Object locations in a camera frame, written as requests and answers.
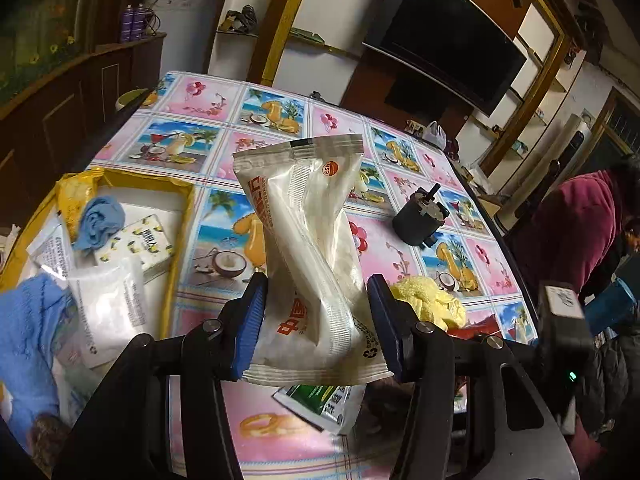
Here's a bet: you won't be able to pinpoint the yellow cardboard box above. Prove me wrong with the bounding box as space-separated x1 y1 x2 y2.
1 168 194 450

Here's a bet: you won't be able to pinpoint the yellow fluffy towel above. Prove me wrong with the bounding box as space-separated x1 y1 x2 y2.
390 275 466 332

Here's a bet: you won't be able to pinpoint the purple bottles on cabinet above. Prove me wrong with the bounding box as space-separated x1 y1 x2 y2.
120 3 152 42

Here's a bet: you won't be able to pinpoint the green white sachet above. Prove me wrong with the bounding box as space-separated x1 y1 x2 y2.
272 385 366 436

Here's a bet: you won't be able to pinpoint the light blue cloth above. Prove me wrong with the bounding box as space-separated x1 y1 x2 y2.
73 195 126 250

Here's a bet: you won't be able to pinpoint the dark wooden cabinet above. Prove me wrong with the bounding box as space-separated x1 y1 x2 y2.
1 32 165 229

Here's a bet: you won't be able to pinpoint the dark blue knitted towel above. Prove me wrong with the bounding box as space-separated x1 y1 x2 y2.
1 274 70 450

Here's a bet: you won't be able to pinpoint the white roll with green top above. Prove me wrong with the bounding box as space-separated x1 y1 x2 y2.
115 88 151 113

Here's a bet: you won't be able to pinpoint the white clear packet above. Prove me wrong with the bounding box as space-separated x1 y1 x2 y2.
67 255 148 368

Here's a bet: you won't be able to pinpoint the colourful printed tablecloth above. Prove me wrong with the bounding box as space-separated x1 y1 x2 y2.
86 70 542 480

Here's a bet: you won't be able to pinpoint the white plastic wipes pack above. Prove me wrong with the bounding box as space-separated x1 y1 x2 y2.
233 134 390 387

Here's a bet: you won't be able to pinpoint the red shiny pouch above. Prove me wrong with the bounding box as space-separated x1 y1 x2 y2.
448 314 501 340

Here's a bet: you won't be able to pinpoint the white and gold shelf unit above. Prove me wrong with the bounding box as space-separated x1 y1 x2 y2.
208 0 563 185

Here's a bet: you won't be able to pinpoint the flower mural panel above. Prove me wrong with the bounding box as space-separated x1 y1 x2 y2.
1 0 90 103

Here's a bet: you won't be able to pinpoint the black flat television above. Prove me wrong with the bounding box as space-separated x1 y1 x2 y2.
363 0 525 115

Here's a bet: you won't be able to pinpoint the white dotted tissue pack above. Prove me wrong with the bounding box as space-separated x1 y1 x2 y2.
93 214 175 283

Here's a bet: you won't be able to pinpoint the person in maroon jacket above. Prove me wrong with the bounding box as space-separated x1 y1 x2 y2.
510 155 639 479

